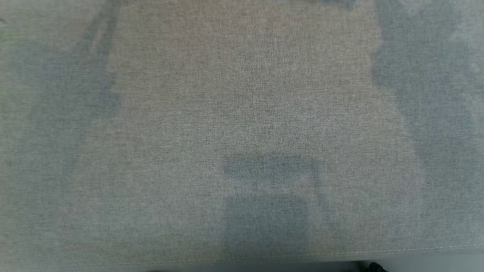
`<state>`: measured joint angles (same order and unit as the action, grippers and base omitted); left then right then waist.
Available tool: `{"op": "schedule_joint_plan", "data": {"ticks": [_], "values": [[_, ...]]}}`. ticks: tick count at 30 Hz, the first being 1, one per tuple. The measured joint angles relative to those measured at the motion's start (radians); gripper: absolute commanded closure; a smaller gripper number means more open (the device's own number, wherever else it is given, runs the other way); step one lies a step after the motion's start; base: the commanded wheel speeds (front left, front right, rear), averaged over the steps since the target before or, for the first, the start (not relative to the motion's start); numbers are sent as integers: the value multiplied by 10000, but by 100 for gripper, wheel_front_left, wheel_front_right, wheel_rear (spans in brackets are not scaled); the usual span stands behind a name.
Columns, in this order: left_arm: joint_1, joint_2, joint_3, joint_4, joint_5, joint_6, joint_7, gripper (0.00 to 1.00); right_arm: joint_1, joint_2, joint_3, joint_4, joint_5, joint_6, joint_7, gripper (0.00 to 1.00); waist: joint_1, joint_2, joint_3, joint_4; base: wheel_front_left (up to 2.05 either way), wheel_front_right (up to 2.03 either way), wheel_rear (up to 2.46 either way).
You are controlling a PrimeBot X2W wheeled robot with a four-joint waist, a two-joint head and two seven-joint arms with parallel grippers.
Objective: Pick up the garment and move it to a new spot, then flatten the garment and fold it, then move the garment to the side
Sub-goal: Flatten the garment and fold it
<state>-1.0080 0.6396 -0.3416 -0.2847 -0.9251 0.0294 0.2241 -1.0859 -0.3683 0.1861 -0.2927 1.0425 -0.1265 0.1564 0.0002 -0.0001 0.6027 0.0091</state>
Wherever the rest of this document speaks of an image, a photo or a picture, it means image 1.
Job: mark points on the grey fabric sofa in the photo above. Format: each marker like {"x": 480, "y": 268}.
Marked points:
{"x": 242, "y": 113}

